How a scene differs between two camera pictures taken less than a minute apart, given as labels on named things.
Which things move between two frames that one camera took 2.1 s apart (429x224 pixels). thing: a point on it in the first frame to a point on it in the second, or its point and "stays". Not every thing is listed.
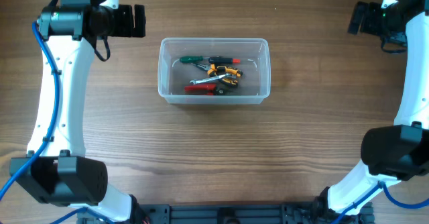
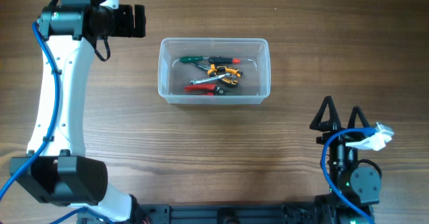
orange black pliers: [221, 72] stays
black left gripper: [127, 20] stays
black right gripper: [367, 21] to [337, 139]
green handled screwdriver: [184, 59] stays
